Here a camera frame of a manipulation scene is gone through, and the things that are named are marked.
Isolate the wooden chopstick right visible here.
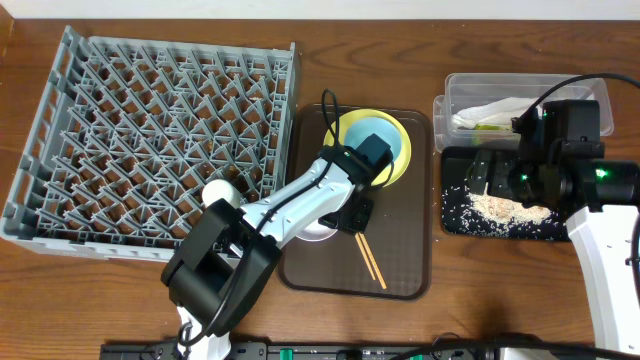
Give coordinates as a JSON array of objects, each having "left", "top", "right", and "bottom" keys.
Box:
[{"left": 360, "top": 233, "right": 387, "bottom": 290}]

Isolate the black food waste tray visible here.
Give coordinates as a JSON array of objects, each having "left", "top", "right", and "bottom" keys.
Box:
[{"left": 441, "top": 147, "right": 568, "bottom": 242}]

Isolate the clear plastic waste bin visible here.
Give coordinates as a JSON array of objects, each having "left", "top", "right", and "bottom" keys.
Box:
[{"left": 432, "top": 72, "right": 615, "bottom": 154}]

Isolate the spilled rice pile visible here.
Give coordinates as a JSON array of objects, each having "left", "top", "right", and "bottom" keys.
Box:
[{"left": 441, "top": 185, "right": 555, "bottom": 238}]

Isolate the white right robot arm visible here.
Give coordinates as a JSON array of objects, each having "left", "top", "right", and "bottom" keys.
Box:
[{"left": 467, "top": 100, "right": 639, "bottom": 355}]

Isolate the brown plastic serving tray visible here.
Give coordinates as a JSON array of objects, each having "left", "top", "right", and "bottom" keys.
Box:
[{"left": 278, "top": 109, "right": 433, "bottom": 301}]

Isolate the pink shallow bowl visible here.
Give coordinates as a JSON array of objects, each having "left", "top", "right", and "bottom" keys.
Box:
[{"left": 296, "top": 220, "right": 337, "bottom": 242}]

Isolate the grey plastic dishwasher rack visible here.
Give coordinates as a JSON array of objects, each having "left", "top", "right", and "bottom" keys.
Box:
[{"left": 1, "top": 28, "right": 300, "bottom": 262}]

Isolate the yellow round plate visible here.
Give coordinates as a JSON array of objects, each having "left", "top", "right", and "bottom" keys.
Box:
[{"left": 339, "top": 109, "right": 411, "bottom": 187}]

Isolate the white small cup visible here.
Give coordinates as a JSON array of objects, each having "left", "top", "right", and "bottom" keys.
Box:
[{"left": 201, "top": 179, "right": 242, "bottom": 208}]

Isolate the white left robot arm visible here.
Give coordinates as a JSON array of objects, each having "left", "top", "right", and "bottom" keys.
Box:
[{"left": 161, "top": 134, "right": 395, "bottom": 359}]

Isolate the white napkin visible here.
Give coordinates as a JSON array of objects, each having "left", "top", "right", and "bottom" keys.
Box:
[{"left": 451, "top": 97, "right": 535, "bottom": 130}]

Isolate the green snack wrapper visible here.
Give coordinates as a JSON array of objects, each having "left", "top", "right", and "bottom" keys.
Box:
[{"left": 473, "top": 124, "right": 512, "bottom": 132}]

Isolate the light blue bowl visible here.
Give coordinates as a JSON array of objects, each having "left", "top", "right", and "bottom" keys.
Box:
[{"left": 343, "top": 117, "right": 402, "bottom": 165}]

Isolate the wooden chopstick left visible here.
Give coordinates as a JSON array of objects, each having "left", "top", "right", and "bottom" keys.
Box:
[{"left": 355, "top": 233, "right": 376, "bottom": 281}]

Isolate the wooden chopstick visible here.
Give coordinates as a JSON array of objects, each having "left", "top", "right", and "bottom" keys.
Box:
[
  {"left": 360, "top": 233, "right": 387, "bottom": 290},
  {"left": 355, "top": 233, "right": 376, "bottom": 281}
]

